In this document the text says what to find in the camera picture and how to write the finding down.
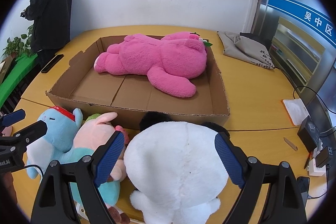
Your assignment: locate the light blue plush toy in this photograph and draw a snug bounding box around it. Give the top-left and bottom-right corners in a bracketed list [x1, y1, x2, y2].
[27, 106, 83, 179]

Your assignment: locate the pink and teal plush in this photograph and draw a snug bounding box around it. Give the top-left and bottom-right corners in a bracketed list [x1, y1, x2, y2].
[68, 112, 130, 223]

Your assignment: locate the white plush panda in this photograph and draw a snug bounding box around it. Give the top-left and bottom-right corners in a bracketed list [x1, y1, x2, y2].
[123, 111, 229, 223]

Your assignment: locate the large pink plush bear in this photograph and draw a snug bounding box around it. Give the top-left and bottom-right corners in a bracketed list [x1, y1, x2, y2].
[93, 31, 212, 98]

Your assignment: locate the green table cover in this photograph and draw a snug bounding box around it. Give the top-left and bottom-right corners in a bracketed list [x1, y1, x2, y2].
[1, 54, 38, 107]

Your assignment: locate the black smartphone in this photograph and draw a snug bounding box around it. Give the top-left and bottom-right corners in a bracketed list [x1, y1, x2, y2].
[297, 176, 310, 206]

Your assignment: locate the white power adapter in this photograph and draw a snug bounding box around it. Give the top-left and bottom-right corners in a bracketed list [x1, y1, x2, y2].
[307, 146, 333, 177]

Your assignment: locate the small wooden stick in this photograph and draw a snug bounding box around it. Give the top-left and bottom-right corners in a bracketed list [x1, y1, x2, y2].
[284, 137, 298, 151]

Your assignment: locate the green potted plant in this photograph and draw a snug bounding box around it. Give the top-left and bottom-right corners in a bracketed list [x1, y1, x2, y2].
[2, 25, 33, 58]

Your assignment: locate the shallow brown cardboard box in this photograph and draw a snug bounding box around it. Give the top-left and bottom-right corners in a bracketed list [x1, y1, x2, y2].
[46, 36, 230, 129]

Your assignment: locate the small black box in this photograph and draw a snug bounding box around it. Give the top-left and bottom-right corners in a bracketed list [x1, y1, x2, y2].
[297, 116, 319, 152]

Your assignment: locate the white orange-edged mouse pad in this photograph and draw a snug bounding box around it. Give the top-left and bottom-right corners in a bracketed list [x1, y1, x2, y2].
[281, 98, 309, 126]

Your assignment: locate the person in black jacket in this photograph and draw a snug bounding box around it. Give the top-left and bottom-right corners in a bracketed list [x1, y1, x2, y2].
[21, 0, 72, 68]

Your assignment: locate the grey canvas tote bag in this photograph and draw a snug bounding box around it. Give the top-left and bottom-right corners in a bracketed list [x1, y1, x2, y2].
[217, 31, 274, 69]

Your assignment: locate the thin black cable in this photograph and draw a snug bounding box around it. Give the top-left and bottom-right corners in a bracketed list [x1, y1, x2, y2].
[24, 164, 46, 179]

